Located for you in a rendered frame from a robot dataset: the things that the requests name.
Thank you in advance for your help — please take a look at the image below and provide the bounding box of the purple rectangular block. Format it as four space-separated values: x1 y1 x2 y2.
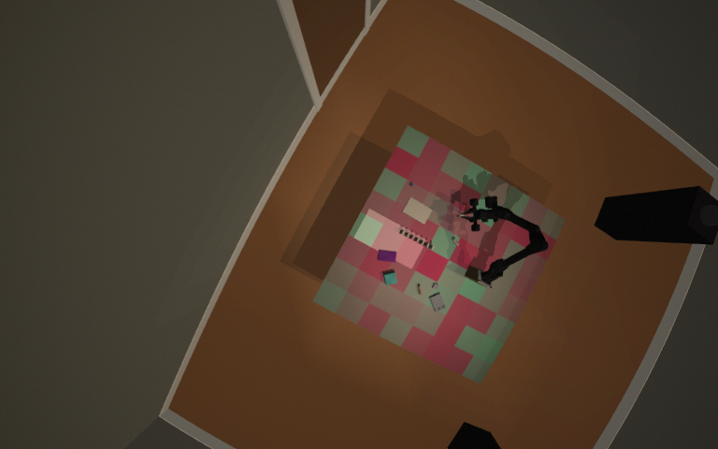
378 250 396 263

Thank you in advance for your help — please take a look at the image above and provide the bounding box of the teal rectangular block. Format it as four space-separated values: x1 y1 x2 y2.
383 272 397 285

